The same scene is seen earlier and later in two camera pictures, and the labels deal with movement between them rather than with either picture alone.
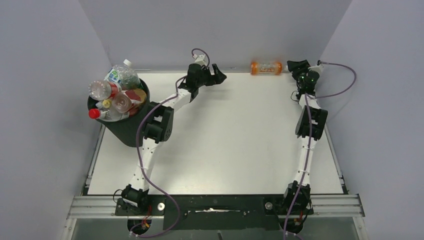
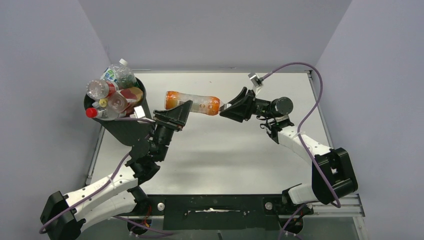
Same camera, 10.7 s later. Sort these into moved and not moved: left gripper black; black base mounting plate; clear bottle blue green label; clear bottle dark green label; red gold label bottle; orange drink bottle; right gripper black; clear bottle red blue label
Moved: orange drink bottle; clear bottle blue green label; right gripper black; clear bottle dark green label; left gripper black; red gold label bottle
Not moved: black base mounting plate; clear bottle red blue label
